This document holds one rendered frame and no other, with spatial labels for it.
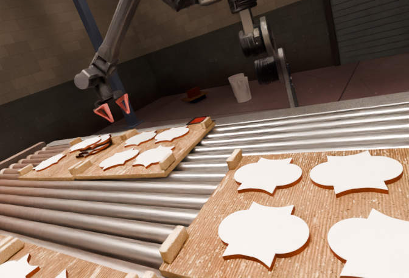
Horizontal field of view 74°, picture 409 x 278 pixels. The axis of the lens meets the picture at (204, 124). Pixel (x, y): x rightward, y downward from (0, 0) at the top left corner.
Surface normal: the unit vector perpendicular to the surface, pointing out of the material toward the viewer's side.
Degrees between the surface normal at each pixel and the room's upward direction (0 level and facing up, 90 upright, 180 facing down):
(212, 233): 0
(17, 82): 90
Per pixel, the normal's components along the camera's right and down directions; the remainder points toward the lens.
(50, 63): 0.77, -0.06
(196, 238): -0.32, -0.90
